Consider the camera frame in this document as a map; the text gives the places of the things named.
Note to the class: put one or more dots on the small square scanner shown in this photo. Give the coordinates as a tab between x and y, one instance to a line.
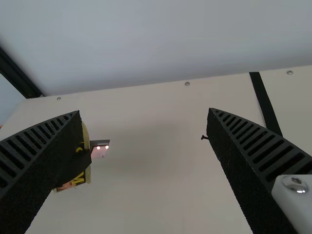
101	151

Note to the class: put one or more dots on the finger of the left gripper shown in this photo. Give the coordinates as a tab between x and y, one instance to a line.
84	159

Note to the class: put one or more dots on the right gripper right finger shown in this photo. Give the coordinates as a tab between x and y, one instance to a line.
246	165

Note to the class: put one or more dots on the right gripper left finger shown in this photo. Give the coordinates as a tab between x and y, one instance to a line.
36	165

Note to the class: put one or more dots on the black strip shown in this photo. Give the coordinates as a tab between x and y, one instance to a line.
264	102

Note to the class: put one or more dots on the black post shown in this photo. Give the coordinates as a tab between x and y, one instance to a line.
22	78

